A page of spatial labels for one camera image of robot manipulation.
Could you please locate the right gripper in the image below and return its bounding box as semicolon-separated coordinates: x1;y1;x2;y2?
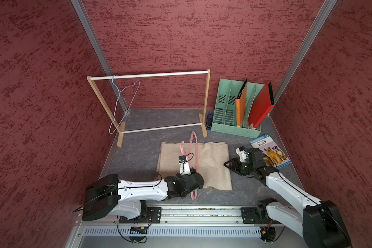
223;158;255;176

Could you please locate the beige wool scarf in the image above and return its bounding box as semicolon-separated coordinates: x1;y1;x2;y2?
157;142;232;191

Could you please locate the pink plastic hanger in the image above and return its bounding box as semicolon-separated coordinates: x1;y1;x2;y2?
180;131;199;200

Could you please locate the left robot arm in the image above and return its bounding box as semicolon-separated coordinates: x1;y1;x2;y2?
82;171;204;222

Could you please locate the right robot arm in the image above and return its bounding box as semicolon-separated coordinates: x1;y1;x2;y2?
223;147;352;248

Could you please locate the dog picture book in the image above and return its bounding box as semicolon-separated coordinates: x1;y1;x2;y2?
249;134;291;168

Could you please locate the green file organizer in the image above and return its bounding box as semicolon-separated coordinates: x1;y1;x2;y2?
211;79;261;138

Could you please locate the black blue remote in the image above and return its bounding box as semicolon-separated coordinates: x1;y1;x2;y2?
205;111;213;130

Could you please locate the orange folder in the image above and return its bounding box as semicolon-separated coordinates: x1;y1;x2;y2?
236;79;248;127

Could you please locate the red folder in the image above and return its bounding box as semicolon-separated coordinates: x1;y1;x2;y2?
249;83;274;129

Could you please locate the wooden clothes rack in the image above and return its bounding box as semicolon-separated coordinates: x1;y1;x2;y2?
86;69;211;148

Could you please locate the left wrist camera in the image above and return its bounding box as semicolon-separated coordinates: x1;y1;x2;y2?
178;153;194;176

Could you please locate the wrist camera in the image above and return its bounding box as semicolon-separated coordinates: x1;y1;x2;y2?
236;146;249;163
178;153;194;176

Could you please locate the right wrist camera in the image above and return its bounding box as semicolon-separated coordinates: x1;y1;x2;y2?
236;146;249;163

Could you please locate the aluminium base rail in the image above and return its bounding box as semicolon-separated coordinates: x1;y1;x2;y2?
77;204;323;227

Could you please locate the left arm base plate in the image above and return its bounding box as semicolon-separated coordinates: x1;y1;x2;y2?
118;207;162;224

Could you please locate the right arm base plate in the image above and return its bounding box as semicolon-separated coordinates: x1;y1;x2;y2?
241;207;280;225

